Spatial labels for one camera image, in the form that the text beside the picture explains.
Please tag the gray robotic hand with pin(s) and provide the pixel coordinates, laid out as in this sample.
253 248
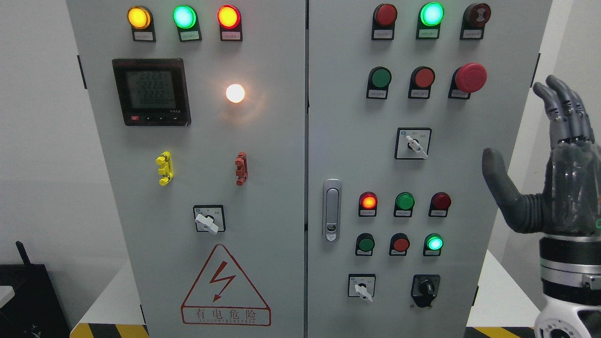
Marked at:
570 202

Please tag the lit green push button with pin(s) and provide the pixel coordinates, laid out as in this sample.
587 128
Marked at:
433 244

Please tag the red emergency stop button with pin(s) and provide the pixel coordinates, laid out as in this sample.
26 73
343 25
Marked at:
467 79

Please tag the green indicator light middle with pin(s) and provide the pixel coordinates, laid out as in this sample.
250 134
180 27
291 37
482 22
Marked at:
404 205

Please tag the green indicator light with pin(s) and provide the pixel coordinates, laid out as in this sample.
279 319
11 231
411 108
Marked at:
404 205
429 21
186 20

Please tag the red push button lower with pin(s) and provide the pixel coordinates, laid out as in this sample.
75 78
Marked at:
399 244

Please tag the red push button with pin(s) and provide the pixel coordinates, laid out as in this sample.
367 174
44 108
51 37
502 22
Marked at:
420 84
399 244

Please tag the red push button upper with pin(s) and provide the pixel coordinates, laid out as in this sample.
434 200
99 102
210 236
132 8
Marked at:
420 84

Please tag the lit red indicator light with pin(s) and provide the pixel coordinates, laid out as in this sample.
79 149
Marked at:
368 203

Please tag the green push button lower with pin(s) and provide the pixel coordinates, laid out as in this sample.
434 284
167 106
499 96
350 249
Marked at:
364 244

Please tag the dark red buzzer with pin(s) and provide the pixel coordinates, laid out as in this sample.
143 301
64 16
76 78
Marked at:
475 18

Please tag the green push button upper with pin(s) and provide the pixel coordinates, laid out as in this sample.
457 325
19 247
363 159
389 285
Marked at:
378 83

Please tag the green indicator light top right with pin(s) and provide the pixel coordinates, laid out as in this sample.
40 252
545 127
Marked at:
429 21

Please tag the red indicator light top right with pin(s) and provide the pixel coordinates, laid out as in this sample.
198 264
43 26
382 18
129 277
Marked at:
383 24

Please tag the gray electrical cabinet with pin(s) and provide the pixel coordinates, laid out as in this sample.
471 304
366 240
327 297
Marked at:
305 66

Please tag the red terminal connector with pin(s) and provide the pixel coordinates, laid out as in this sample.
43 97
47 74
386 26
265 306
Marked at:
241 168

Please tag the white glowing indicator light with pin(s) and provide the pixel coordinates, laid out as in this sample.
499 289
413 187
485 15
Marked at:
235 93

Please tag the red electric hazard warning sticker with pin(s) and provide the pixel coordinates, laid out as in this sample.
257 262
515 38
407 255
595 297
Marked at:
222 294

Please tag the red-orange indicator light top left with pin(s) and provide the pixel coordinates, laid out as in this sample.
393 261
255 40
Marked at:
230 23

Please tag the yellow terminal connector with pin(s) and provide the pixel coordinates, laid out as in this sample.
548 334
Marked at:
165 168

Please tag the green indicator light top left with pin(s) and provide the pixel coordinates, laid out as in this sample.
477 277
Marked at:
186 20

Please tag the black digital power meter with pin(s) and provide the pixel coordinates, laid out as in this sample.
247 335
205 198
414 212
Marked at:
152 91

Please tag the yellow indicator light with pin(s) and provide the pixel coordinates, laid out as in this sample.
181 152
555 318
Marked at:
141 21

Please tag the black box at left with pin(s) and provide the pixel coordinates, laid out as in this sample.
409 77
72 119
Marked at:
34 310

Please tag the black selector switch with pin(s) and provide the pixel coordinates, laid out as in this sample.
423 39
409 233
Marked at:
424 289

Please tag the silver door latch handle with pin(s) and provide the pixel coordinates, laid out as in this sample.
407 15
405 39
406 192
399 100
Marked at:
331 209

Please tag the gray left door rotary switch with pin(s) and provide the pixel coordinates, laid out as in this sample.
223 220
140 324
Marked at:
209 218

